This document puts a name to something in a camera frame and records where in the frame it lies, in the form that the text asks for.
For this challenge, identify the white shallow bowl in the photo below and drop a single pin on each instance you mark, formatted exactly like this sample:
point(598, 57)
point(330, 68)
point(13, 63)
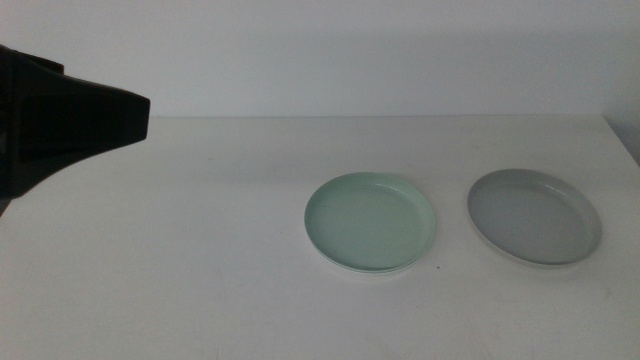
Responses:
point(372, 273)

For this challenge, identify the pale green shallow bowl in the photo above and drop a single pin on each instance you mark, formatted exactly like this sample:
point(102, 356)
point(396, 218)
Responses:
point(370, 222)

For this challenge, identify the grey shallow bowl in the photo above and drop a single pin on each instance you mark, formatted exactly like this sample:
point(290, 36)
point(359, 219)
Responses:
point(534, 217)

